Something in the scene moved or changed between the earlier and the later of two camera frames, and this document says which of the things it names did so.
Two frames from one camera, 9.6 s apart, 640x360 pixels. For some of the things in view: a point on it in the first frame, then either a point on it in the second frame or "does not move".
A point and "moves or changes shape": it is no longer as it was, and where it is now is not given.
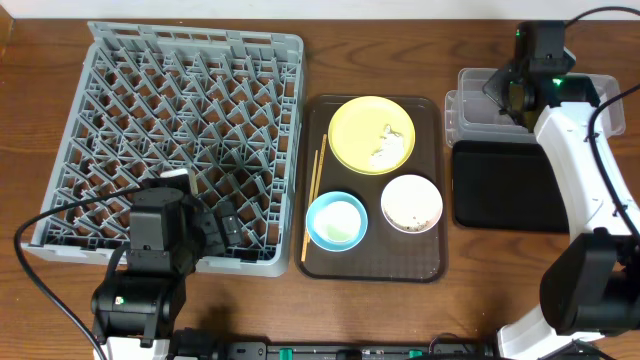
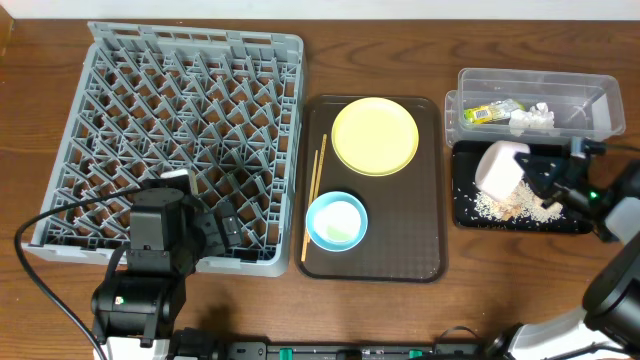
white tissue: [391, 151] moves or changes shape
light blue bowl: [336, 221] does not move
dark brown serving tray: [370, 189] does not move
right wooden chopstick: [318, 180] does not move
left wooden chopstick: [311, 196] does not move
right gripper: [498, 87] to [560, 176]
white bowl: [412, 204] to [497, 171]
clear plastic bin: [471, 115] does not move
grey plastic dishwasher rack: [145, 99] does not move
